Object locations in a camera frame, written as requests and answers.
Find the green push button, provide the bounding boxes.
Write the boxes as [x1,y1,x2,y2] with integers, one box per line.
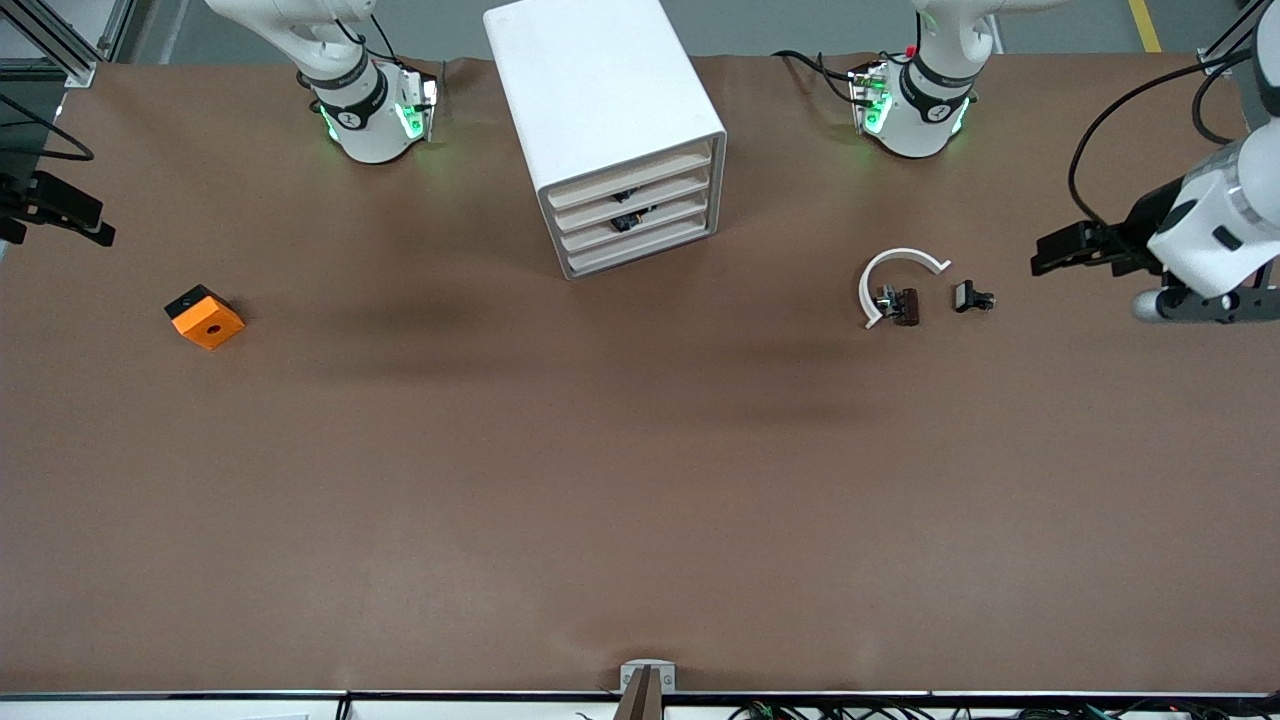
[611,187,658,234]

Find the small dark brown part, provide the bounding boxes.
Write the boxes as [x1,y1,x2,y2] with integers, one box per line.
[875,285,921,328]

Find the orange black box with hole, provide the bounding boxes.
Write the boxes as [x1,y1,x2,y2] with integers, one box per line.
[165,285,246,351]

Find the brown table cover sheet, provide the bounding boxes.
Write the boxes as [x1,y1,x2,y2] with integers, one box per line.
[0,50,1280,696]

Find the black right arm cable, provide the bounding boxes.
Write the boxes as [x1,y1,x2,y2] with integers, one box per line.
[0,95,96,163]

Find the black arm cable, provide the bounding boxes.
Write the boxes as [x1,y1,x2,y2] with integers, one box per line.
[1068,50,1256,229]
[0,95,96,163]

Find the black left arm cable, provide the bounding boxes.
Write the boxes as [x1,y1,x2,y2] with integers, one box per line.
[1068,50,1256,229]

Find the aluminium frame post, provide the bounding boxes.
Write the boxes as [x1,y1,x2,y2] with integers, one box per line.
[0,0,98,89]
[1197,0,1280,78]

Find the white half-ring clamp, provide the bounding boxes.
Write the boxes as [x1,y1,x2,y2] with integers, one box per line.
[858,248,952,330]

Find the black base cable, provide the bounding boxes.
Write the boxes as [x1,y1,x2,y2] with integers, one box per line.
[770,48,871,106]

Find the tangled black floor cables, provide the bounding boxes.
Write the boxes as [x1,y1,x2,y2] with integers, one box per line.
[725,700,1280,720]

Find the metal bracket with brown post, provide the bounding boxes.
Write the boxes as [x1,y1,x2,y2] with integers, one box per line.
[619,660,678,720]

